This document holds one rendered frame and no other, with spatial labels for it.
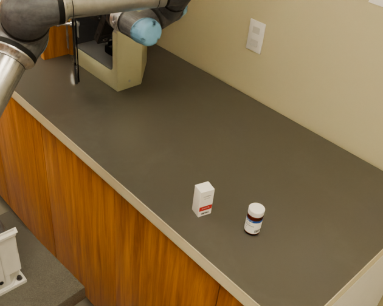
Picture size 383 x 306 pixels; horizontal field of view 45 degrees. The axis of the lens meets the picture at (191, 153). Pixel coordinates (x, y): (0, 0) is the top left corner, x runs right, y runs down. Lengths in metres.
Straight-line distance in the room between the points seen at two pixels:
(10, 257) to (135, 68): 0.95
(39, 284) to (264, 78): 1.10
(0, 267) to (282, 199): 0.75
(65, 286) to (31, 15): 0.61
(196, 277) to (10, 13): 0.80
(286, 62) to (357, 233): 0.68
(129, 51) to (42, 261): 0.86
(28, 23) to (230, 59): 0.94
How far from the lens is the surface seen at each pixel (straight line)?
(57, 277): 1.11
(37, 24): 1.16
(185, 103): 1.71
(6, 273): 1.07
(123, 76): 1.74
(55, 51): 2.01
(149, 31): 1.30
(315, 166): 1.51
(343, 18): 1.56
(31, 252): 1.17
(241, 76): 1.86
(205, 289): 1.28
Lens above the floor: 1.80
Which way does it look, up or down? 36 degrees down
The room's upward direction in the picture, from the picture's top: 7 degrees clockwise
